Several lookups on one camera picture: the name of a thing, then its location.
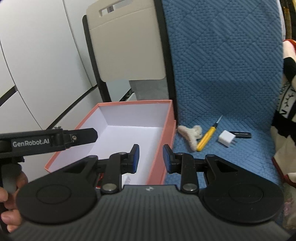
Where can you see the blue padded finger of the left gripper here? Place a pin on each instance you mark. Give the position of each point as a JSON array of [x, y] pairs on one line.
[[80, 137]]

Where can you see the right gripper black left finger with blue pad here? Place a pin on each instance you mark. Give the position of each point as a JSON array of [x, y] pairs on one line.
[[117, 165]]

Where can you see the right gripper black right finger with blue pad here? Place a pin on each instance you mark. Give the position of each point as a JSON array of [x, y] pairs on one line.
[[183, 164]]

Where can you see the square white charger plug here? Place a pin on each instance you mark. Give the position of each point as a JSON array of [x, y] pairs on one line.
[[226, 138]]

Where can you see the person's left hand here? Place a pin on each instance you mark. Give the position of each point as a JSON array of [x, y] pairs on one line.
[[12, 217]]

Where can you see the white fluffy hair clip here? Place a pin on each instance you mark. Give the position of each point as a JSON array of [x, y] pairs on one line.
[[191, 135]]

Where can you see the pink cardboard box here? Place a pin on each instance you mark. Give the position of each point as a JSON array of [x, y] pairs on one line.
[[148, 123]]

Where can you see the black usb stick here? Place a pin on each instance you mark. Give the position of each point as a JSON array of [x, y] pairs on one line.
[[241, 134]]

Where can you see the cream black patterned blanket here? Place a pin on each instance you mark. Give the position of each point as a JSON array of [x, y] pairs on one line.
[[283, 124]]

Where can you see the blue textured sofa cover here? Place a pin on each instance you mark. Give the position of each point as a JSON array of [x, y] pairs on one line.
[[227, 60]]

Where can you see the yellow handled screwdriver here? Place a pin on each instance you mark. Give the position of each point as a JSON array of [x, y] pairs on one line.
[[207, 136]]

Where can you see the beige chair with black frame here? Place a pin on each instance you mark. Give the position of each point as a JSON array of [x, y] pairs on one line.
[[128, 40]]

